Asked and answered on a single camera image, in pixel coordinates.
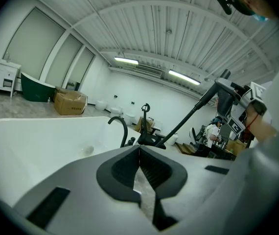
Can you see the ceiling air vent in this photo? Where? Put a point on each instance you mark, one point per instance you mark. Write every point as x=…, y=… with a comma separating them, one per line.
x=149, y=70

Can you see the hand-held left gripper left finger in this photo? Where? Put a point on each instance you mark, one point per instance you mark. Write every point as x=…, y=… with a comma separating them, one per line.
x=80, y=204

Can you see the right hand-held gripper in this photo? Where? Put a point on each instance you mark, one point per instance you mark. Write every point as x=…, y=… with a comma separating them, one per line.
x=254, y=94

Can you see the small cardboard box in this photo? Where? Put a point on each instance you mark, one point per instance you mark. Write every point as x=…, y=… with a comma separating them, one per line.
x=140, y=124

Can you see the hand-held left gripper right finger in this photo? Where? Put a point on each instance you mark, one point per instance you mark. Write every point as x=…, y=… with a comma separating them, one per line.
x=193, y=180

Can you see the ceiling tube light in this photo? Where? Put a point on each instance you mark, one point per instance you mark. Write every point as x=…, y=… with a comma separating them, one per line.
x=184, y=77
x=126, y=60

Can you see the bathtub drain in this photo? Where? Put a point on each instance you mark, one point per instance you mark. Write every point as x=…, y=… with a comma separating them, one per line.
x=88, y=150

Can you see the vanity faucet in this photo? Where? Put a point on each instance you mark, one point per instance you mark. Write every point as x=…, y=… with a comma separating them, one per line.
x=7, y=57

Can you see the blue face mask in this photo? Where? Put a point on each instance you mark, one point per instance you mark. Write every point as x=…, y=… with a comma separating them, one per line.
x=260, y=17

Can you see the black office chair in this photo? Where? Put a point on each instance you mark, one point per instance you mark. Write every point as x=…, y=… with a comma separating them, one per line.
x=149, y=133

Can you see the black curved bathtub faucet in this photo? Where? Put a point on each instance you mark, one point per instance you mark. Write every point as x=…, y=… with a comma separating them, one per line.
x=123, y=126

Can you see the large open cardboard box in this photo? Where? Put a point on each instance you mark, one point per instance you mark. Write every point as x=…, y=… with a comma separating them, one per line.
x=69, y=103

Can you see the black head-worn camera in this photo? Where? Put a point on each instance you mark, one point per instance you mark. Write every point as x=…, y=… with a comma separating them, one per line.
x=225, y=1

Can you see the white bathtub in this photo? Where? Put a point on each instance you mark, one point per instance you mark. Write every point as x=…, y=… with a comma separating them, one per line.
x=31, y=143

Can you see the wooden steps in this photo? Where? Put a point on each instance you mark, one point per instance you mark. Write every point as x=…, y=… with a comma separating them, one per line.
x=184, y=148

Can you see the person's right forearm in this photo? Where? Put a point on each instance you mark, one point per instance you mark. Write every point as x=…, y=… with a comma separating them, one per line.
x=262, y=128

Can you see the white vanity cabinet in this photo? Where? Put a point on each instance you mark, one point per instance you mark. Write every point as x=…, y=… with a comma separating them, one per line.
x=0, y=78

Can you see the black shower head holder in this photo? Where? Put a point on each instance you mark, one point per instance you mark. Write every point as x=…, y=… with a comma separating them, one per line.
x=131, y=141

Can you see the dark green bathtub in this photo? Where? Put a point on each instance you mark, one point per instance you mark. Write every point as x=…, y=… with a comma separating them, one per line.
x=35, y=89

